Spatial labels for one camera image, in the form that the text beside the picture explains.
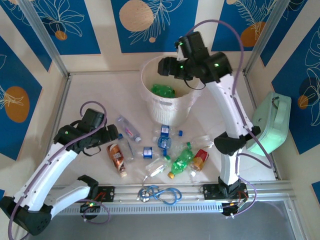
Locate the blue stethoscope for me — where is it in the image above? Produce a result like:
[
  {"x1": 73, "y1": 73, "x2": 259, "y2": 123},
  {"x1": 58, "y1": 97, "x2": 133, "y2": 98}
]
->
[{"x1": 136, "y1": 174, "x2": 183, "y2": 206}]

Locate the clear bottle green cap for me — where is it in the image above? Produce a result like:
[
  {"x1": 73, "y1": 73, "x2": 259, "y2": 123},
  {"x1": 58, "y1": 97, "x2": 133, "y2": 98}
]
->
[
  {"x1": 144, "y1": 154, "x2": 173, "y2": 179},
  {"x1": 185, "y1": 134, "x2": 215, "y2": 151}
]

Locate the crushed green bottle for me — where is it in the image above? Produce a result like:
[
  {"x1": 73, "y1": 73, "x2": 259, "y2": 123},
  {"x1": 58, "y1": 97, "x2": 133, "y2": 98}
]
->
[{"x1": 162, "y1": 87, "x2": 176, "y2": 98}]

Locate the aluminium mounting rail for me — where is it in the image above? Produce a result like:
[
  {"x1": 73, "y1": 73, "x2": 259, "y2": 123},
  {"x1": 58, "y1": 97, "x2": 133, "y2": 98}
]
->
[{"x1": 47, "y1": 183, "x2": 293, "y2": 216}]

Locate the clear bottle red label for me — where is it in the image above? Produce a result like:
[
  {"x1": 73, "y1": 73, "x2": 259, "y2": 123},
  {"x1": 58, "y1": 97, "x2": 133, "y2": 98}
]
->
[{"x1": 115, "y1": 115, "x2": 142, "y2": 143}]

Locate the green bottle with label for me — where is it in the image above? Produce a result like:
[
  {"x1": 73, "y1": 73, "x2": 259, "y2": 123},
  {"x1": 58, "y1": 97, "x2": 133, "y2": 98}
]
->
[{"x1": 151, "y1": 84, "x2": 167, "y2": 95}]

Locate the aluminium frame post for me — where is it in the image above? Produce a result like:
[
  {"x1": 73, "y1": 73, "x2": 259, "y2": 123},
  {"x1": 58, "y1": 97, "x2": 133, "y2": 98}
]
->
[
  {"x1": 18, "y1": 0, "x2": 71, "y2": 77},
  {"x1": 243, "y1": 0, "x2": 292, "y2": 76}
]

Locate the white plastic bin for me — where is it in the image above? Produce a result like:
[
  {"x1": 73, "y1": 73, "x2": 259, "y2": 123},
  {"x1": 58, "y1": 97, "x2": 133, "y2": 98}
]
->
[{"x1": 139, "y1": 55, "x2": 204, "y2": 128}]

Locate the mint green case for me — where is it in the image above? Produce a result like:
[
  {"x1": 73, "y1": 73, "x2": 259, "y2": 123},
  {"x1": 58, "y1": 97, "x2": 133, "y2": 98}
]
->
[{"x1": 246, "y1": 91, "x2": 292, "y2": 155}]

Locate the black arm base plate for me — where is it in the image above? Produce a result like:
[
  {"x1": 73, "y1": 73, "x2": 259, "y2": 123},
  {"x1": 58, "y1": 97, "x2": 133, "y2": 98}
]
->
[
  {"x1": 96, "y1": 186, "x2": 116, "y2": 203},
  {"x1": 201, "y1": 183, "x2": 248, "y2": 201}
]

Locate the red yellow drink can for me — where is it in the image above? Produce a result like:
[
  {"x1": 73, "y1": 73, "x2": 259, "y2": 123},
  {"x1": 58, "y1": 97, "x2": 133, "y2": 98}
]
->
[{"x1": 190, "y1": 148, "x2": 210, "y2": 172}]

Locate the blue label bottle white cap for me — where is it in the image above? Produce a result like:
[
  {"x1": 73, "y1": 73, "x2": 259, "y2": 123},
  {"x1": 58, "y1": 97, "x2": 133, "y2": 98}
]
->
[{"x1": 155, "y1": 136, "x2": 187, "y2": 152}]

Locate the green bottle yellow cap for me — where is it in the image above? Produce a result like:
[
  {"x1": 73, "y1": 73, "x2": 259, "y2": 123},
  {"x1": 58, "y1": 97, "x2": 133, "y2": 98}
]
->
[{"x1": 166, "y1": 148, "x2": 196, "y2": 180}]

